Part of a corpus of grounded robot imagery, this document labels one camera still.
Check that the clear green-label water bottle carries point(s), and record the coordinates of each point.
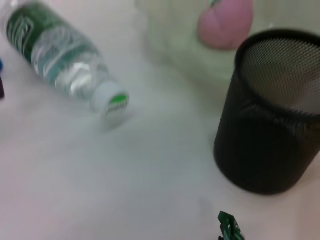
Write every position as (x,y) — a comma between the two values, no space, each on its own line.
(62,57)

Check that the pink toy peach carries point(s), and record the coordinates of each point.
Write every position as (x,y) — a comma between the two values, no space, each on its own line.
(225,22)

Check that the translucent green fruit bowl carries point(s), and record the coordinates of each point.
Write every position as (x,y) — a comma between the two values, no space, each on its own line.
(180,50)

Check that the black mesh pen holder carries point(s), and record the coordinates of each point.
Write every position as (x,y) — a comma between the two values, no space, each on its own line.
(262,150)

